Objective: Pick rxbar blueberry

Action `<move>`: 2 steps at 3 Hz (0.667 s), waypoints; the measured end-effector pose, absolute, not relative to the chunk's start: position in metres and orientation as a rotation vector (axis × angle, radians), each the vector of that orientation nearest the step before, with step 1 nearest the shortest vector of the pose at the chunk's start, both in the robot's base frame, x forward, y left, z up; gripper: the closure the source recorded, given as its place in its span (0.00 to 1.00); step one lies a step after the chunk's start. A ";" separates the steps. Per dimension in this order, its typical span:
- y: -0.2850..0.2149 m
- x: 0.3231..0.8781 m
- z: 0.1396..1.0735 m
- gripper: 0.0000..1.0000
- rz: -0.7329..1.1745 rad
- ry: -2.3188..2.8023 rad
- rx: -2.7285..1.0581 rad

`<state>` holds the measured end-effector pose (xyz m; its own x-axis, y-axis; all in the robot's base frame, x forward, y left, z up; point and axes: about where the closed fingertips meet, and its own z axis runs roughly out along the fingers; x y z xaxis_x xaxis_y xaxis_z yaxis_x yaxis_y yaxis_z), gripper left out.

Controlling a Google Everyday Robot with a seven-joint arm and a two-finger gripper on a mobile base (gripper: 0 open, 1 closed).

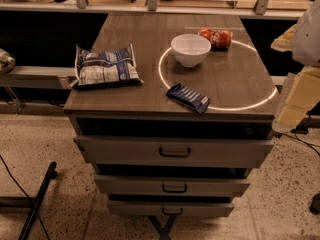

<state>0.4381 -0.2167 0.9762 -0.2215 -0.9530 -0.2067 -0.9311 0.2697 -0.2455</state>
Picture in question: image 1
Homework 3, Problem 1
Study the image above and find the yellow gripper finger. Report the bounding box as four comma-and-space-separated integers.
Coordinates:
272, 66, 320, 133
271, 25, 296, 52

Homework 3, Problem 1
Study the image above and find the blue rxbar snack bar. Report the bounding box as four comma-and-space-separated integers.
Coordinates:
166, 83, 211, 114

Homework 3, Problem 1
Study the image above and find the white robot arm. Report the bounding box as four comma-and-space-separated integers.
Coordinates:
272, 0, 320, 133

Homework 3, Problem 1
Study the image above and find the orange soda can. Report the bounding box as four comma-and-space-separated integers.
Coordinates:
199, 27, 233, 49

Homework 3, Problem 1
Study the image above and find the white bowl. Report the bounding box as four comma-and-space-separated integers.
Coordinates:
171, 34, 211, 68

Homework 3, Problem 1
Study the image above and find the grey drawer cabinet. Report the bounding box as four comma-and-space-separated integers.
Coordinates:
64, 13, 278, 240

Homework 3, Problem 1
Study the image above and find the blue white chip bag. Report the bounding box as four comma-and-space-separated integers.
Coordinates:
70, 44, 143, 90

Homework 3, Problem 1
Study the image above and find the top grey drawer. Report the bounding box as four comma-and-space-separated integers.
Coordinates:
74, 135, 273, 168

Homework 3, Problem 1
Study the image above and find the grey drawer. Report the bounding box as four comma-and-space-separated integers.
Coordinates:
74, 135, 273, 168
107, 201, 234, 217
94, 175, 249, 197

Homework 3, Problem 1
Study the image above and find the middle grey drawer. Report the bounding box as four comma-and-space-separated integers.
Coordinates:
94, 175, 249, 197

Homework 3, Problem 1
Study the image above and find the bottom grey drawer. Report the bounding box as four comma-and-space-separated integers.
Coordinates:
107, 201, 234, 217

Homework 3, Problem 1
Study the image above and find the black floor stand bar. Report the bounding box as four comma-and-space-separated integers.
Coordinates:
18, 162, 57, 240

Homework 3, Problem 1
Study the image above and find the black floor cable right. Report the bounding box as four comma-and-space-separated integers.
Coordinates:
274, 113, 320, 158

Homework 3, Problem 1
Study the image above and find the black floor cable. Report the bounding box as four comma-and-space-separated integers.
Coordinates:
274, 113, 320, 158
0, 154, 51, 240

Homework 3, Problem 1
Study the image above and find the grey shelf rail left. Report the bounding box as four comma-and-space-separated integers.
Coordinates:
0, 66, 76, 89

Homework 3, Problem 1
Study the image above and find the black floor cable left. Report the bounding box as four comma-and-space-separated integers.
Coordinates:
0, 154, 51, 240

